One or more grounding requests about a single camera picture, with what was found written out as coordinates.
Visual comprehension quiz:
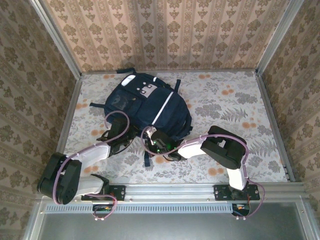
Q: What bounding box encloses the navy blue student backpack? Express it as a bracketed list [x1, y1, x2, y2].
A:
[89, 66, 194, 168]

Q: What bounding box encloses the floral tablecloth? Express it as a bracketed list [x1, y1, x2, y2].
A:
[56, 71, 290, 185]

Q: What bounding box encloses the grey metal cabinet top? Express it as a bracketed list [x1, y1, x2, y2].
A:
[23, 196, 320, 240]

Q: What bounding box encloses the aluminium mounting rail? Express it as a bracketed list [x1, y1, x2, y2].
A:
[37, 183, 307, 201]

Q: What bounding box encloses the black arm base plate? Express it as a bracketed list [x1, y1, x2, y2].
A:
[213, 184, 261, 202]
[81, 184, 127, 202]

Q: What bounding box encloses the grey slotted cable duct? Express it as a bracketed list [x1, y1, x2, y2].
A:
[44, 202, 235, 214]

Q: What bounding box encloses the aluminium frame rail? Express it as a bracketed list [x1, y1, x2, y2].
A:
[254, 72, 301, 182]
[47, 74, 83, 185]
[79, 68, 258, 75]

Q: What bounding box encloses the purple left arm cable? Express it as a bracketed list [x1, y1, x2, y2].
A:
[53, 110, 131, 222]

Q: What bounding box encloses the aluminium frame post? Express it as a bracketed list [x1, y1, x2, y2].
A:
[29, 0, 83, 79]
[255, 0, 306, 76]

